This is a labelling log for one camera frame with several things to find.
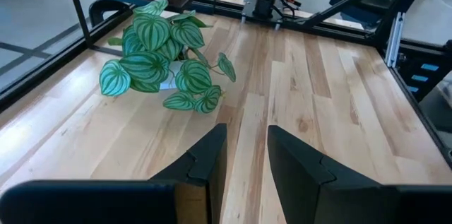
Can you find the artificial striped green plant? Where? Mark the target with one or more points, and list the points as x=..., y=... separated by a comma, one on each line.
x=152, y=65

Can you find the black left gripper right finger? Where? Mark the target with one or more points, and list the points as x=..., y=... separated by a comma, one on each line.
x=353, y=206

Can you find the black arched chair back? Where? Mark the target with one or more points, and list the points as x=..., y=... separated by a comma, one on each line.
x=106, y=6

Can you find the black box with blue labels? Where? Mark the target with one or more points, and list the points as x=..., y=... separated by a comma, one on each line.
x=423, y=75

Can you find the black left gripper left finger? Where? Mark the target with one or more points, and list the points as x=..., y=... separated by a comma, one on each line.
x=88, y=203

